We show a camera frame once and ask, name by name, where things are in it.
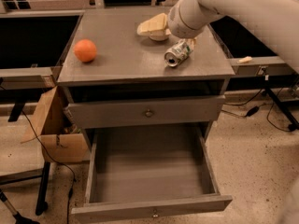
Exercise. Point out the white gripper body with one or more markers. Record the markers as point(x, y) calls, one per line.
point(177, 22)

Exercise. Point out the crushed green 7up can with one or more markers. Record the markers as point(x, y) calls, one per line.
point(178, 53)

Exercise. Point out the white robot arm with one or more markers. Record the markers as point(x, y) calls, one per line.
point(273, 22)

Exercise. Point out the grey upper drawer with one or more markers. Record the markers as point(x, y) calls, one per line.
point(146, 111)

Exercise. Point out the grey wooden drawer cabinet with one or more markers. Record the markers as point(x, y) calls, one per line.
point(132, 67)

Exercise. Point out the open grey middle drawer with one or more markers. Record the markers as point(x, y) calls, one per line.
point(149, 171)

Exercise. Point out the white paper bowl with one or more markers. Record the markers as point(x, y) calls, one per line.
point(162, 37)

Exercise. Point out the small cream foam piece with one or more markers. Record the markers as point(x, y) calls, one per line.
point(245, 59)

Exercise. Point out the orange fruit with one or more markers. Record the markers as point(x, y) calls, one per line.
point(85, 50)

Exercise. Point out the black table leg right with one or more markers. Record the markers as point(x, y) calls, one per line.
point(294, 123)

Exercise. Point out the black table leg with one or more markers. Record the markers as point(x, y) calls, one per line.
point(41, 204)
point(294, 123)

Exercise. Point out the brown cardboard box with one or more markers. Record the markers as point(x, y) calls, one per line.
point(50, 125)

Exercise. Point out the black table leg left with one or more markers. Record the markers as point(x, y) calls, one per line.
point(41, 204)

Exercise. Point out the black tripod leg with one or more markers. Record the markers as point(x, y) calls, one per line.
point(18, 217)

